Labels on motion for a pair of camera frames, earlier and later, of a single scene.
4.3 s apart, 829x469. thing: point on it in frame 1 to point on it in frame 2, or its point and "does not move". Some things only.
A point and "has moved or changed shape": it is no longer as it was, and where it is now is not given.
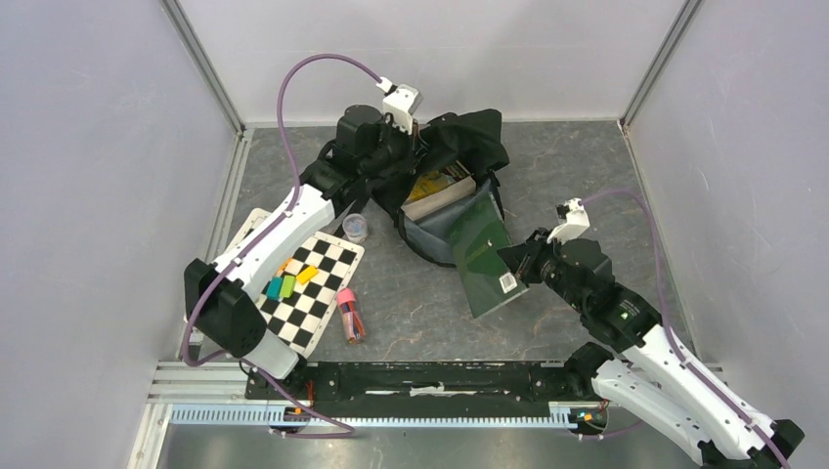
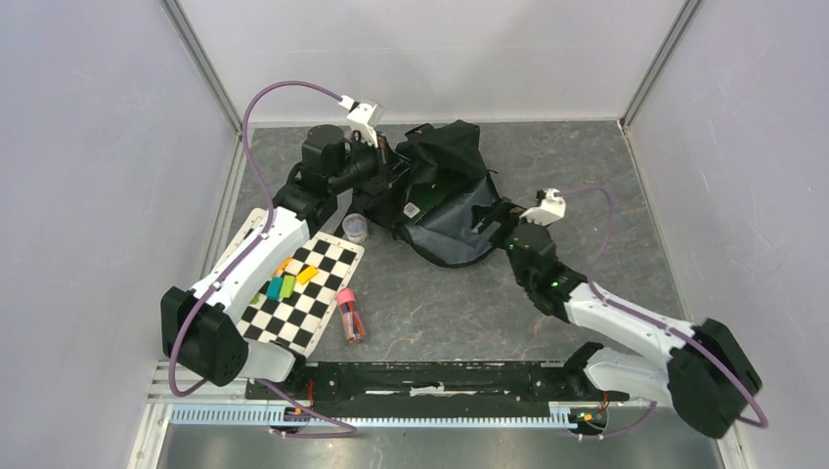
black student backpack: (472, 140) has moved or changed shape
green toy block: (287, 286) does not move
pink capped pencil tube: (352, 320) does not move
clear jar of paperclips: (355, 228) does not move
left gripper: (414, 151) to (388, 168)
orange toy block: (283, 266) does not move
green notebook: (487, 276) to (422, 197)
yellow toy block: (306, 275) does not move
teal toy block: (275, 288) does not move
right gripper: (521, 258) to (502, 210)
